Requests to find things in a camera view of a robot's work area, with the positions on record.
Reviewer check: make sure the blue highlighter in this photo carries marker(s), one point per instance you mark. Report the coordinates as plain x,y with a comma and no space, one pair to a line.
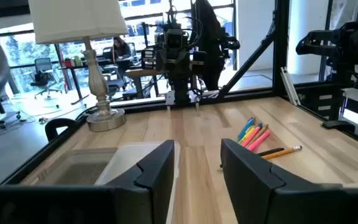
246,126

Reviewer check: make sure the black draped stand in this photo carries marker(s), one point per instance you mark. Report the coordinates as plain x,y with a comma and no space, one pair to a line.
208,46

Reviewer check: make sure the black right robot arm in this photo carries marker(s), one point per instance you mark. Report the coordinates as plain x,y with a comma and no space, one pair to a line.
149,59

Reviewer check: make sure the clear plastic supply box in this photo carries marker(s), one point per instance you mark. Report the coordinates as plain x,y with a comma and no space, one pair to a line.
126,158

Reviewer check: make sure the black aluminium table frame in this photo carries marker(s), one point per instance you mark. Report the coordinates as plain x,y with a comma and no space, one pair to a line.
281,46

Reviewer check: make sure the black background desk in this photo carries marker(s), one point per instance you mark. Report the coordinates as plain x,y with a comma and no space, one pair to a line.
73,67

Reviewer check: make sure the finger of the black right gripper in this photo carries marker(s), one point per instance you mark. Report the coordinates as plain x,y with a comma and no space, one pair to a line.
177,91
186,91

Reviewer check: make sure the orange pencil with eraser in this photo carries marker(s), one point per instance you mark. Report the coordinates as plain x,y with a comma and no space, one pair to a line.
281,152

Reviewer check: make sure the black office chair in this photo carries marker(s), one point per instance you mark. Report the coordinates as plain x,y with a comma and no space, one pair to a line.
43,67

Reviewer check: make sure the white shade silver table lamp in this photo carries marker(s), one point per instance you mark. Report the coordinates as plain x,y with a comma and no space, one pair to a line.
76,18

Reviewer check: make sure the yellow highlighter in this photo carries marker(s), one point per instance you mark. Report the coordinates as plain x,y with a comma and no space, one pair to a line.
246,134

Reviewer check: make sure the slim black pen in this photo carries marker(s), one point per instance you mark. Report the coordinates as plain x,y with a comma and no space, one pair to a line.
270,151

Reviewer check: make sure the white metal bar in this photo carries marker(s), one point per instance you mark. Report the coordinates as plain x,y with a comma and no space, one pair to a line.
291,88

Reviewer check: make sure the wooden desk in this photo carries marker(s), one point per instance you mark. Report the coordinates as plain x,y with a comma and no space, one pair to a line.
141,73

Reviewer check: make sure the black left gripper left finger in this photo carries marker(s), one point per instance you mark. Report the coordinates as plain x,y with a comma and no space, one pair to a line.
157,186

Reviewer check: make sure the person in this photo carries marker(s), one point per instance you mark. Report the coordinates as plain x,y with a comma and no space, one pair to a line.
121,49

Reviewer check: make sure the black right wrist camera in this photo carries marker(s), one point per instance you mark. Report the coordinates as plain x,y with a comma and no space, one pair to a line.
174,39

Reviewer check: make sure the black cabinet with labels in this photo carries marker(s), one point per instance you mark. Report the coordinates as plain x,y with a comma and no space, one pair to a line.
315,99

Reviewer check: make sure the black background robot arm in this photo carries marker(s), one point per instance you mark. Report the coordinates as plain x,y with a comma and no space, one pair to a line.
337,43

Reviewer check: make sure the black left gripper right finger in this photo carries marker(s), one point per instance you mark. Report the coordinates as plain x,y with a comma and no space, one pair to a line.
247,186

